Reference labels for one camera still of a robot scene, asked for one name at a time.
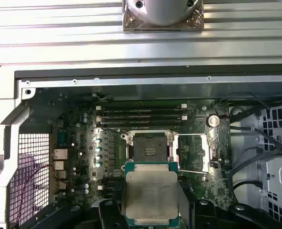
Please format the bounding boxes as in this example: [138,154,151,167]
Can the blue serial port connector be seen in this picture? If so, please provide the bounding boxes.
[57,130,71,146]

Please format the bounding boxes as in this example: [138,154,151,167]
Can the black and silver PC case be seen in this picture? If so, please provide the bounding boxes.
[0,64,282,229]

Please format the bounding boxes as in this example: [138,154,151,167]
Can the black cable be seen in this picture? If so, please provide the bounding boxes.
[232,180,263,198]

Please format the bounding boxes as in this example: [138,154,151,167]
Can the metal socket cover frame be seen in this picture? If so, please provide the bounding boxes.
[169,133,210,174]

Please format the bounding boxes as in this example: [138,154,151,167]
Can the silver-topped CPU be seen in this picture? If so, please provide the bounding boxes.
[121,161,181,229]

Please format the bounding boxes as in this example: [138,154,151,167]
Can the green motherboard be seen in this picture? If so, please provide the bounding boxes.
[52,95,233,215]

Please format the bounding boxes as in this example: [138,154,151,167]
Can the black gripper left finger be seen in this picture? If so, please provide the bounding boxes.
[19,199,124,229]

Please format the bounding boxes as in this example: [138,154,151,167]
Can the CPU socket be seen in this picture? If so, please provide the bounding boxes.
[121,130,175,166]

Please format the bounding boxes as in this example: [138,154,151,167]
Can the silver metal drive cage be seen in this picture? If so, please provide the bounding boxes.
[230,90,282,229]

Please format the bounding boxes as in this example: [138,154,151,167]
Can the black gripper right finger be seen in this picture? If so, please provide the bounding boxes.
[178,189,282,229]

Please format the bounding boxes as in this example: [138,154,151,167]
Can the square brown base plate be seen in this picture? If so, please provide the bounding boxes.
[122,0,205,31]

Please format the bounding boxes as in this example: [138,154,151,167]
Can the dark grey cable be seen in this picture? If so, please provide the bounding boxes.
[227,149,282,203]

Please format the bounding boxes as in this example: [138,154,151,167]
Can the wire locking lever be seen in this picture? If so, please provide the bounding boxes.
[178,168,209,174]

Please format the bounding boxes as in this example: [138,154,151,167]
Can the round coin cell battery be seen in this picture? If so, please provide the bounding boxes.
[206,114,222,128]

